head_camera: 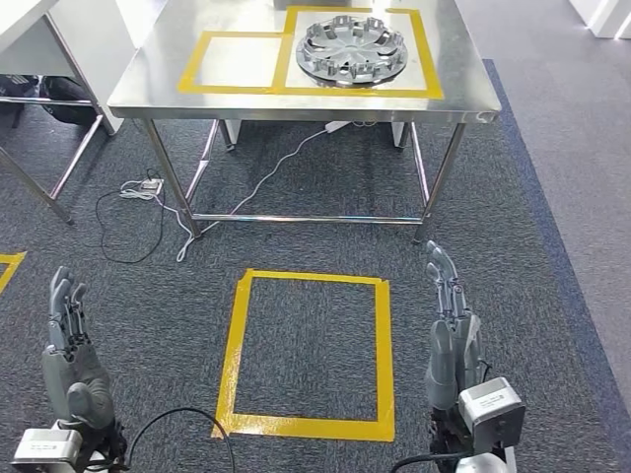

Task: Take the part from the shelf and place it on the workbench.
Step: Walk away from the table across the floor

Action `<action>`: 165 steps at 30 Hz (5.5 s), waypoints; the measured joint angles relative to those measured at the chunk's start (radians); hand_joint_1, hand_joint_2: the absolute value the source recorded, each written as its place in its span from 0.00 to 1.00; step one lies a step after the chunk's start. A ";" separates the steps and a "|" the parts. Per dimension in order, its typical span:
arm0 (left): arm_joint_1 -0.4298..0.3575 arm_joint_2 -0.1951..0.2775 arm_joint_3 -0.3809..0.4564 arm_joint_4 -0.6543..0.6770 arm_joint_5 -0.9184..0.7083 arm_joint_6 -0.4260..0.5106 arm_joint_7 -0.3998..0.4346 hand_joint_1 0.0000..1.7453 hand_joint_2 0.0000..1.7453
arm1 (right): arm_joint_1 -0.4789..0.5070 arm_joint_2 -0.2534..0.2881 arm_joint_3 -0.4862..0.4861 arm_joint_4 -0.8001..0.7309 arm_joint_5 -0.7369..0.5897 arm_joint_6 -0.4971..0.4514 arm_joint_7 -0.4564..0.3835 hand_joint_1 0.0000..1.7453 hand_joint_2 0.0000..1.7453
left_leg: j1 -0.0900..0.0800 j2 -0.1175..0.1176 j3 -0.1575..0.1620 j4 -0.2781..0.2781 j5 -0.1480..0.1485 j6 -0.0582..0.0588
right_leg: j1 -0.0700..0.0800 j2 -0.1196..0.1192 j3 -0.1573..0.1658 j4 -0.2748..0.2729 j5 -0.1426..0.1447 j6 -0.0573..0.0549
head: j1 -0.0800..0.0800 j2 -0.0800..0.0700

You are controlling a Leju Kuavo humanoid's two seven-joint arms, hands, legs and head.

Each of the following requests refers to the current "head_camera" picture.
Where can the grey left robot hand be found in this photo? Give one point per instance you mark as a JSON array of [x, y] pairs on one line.
[[74, 385]]

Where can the white furniture panel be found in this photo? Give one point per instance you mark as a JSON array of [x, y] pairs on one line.
[[611, 16]]

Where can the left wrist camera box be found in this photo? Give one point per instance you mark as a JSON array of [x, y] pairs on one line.
[[47, 449]]

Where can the grey plastic wheel hubcap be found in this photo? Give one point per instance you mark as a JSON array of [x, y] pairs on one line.
[[352, 55]]

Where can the yellow floor tape square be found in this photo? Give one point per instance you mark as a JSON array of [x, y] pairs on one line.
[[384, 352], [10, 264]]

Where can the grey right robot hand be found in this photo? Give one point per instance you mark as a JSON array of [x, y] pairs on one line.
[[454, 352]]

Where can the white desk with steel legs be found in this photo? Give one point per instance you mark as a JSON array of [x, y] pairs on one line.
[[98, 46]]

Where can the black bag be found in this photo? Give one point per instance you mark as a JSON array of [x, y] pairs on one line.
[[69, 101]]

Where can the white power adapter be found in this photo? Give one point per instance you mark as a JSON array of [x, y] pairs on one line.
[[152, 187]]

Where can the steel workbench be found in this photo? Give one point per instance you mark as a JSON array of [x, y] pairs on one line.
[[463, 85]]

